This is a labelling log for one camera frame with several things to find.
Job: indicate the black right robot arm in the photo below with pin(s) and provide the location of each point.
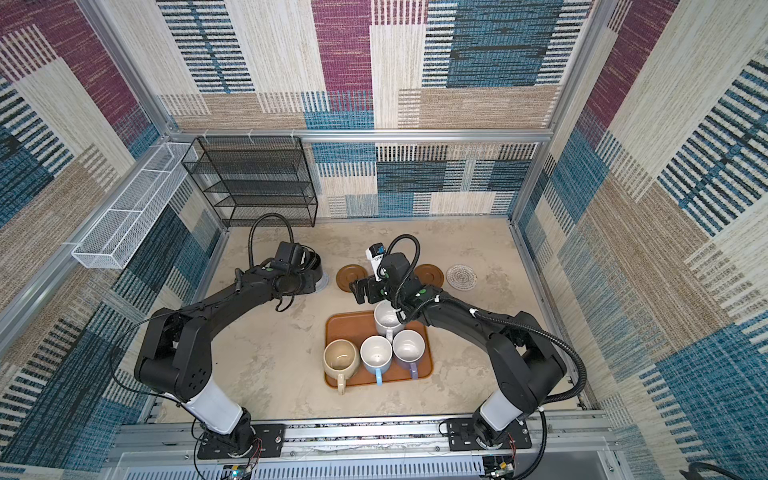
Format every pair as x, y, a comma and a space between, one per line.
532, 367

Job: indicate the grey-blue woven coaster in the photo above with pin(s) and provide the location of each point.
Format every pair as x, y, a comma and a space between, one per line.
323, 282

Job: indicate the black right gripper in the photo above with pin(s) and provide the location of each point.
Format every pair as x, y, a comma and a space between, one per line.
370, 284

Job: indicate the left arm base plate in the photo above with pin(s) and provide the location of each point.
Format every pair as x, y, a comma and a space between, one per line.
258, 440

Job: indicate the black mug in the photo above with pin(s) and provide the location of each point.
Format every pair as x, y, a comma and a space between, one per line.
310, 270

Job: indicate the beige ceramic mug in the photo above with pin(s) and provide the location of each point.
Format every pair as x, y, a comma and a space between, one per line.
341, 361

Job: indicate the clear glass coaster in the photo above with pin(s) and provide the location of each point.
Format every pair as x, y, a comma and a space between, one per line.
461, 277

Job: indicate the white mesh wall basket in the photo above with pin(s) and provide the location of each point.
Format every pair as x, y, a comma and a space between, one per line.
117, 235

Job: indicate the white mug blue handle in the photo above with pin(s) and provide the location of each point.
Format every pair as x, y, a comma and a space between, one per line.
376, 355

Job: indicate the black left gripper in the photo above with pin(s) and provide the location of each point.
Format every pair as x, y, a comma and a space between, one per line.
310, 284

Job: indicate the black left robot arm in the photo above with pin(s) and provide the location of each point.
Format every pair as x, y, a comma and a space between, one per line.
175, 358

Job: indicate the white mug purple handle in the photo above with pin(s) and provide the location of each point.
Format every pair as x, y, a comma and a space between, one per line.
409, 348

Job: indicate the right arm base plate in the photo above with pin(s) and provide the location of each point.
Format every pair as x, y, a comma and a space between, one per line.
466, 434

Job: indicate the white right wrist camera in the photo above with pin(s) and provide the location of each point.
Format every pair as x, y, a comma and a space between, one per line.
375, 254

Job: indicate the aluminium front rail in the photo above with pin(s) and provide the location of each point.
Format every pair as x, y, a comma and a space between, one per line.
565, 431

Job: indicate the white speckled mug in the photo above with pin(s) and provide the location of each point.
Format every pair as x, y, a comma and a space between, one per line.
387, 321

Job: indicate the brown plastic serving tray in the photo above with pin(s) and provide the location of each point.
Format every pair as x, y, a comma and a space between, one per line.
357, 327

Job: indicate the large brown wooden coaster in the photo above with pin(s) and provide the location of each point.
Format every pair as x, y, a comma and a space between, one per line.
430, 274

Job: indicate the black wire shelf rack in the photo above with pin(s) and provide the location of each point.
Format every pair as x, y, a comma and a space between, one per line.
243, 178

